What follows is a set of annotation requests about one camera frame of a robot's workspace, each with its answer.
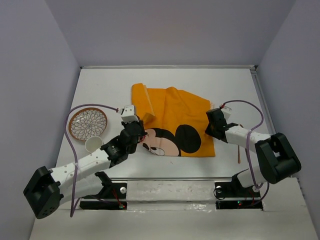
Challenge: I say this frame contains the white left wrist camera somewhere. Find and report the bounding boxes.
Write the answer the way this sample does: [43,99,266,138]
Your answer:
[118,105,139,124]

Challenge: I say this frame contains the floral patterned plate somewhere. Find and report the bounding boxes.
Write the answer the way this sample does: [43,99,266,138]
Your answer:
[68,107,108,142]

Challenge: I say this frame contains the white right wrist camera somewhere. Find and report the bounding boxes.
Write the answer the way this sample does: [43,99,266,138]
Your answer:
[219,105,232,121]

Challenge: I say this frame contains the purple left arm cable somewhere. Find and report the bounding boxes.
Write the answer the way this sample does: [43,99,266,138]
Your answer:
[64,103,121,218]

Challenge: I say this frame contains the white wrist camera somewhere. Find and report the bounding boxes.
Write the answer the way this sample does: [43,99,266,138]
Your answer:
[219,105,232,121]
[118,105,139,124]

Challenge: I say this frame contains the orange cartoon mouse placemat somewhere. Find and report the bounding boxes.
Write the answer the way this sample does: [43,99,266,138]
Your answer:
[131,83,216,158]

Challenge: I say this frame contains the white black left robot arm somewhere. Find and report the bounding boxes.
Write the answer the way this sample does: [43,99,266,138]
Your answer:
[23,119,146,220]

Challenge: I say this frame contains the copper knife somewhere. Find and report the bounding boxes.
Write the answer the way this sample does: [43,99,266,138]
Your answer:
[237,145,241,164]

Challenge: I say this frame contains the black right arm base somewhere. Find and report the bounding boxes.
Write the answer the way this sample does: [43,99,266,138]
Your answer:
[213,176,263,210]

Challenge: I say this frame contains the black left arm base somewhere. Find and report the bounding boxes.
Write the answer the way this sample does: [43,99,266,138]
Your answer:
[79,171,128,211]

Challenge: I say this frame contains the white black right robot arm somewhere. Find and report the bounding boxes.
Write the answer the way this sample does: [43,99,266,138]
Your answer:
[205,108,302,200]

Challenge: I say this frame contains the white mug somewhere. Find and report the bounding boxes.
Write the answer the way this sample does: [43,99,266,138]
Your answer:
[84,136,104,153]

